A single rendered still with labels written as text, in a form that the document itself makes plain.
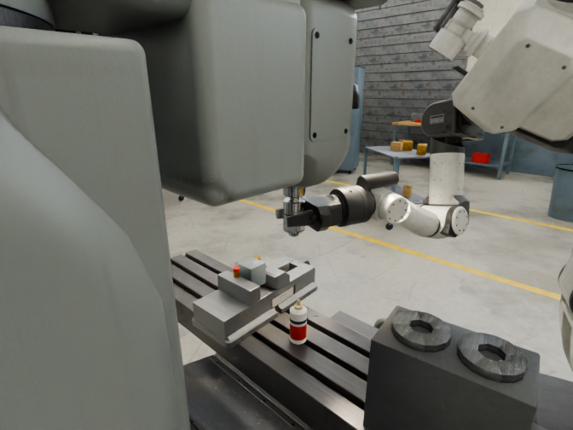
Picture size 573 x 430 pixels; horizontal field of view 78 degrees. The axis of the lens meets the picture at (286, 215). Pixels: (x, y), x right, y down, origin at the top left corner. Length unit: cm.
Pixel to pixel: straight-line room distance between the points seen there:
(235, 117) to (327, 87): 22
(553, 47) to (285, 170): 58
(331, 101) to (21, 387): 54
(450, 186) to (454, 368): 59
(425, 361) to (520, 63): 62
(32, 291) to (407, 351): 48
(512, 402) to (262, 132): 48
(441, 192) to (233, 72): 75
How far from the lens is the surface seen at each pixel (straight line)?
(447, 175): 107
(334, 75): 64
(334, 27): 65
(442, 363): 59
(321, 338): 89
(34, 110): 32
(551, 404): 149
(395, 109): 890
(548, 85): 91
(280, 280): 93
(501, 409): 60
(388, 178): 85
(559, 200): 540
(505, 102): 94
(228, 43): 45
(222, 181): 45
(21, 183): 30
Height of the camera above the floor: 148
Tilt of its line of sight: 19 degrees down
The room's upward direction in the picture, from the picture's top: straight up
